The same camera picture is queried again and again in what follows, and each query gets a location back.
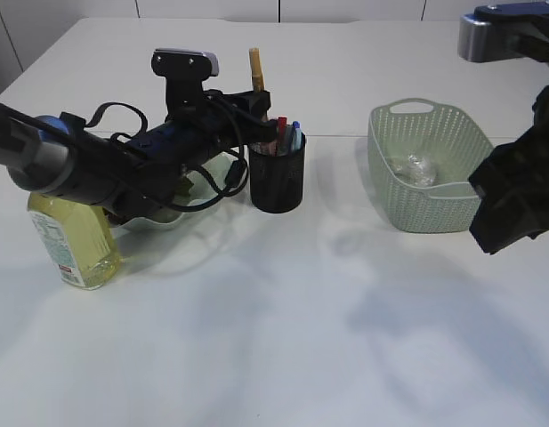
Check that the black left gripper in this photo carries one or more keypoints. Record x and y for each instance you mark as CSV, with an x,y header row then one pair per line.
x,y
226,122

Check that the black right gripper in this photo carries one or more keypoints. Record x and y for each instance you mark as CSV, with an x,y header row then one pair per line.
x,y
512,182

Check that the gold glitter pen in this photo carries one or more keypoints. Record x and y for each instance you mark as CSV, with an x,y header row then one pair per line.
x,y
256,69

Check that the red glitter pen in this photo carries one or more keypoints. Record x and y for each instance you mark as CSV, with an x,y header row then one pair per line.
x,y
282,126

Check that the silver glitter pen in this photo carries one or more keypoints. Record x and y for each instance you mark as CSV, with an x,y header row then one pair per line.
x,y
287,142

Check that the blue capped safety scissors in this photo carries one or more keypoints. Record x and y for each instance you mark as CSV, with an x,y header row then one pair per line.
x,y
297,136

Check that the clear plastic sheet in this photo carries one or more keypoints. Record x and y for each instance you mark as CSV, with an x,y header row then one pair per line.
x,y
418,171

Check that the yellow tea drink bottle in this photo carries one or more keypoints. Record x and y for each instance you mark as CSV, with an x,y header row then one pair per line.
x,y
78,240

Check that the pink purple scissors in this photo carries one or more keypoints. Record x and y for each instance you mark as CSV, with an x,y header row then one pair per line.
x,y
266,148

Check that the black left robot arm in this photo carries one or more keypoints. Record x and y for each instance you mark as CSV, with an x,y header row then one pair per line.
x,y
189,163

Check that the green wavy plastic plate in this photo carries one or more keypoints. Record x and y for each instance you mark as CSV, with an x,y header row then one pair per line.
x,y
193,189

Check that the black mesh pen cup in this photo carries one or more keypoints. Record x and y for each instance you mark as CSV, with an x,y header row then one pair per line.
x,y
276,183

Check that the green woven plastic basket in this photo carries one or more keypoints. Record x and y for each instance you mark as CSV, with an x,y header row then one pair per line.
x,y
454,143

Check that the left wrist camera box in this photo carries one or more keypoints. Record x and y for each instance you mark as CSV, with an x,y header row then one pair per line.
x,y
184,72

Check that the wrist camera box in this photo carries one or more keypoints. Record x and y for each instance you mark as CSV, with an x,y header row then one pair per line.
x,y
498,32
184,72

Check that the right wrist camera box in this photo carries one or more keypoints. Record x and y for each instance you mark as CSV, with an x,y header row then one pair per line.
x,y
498,32

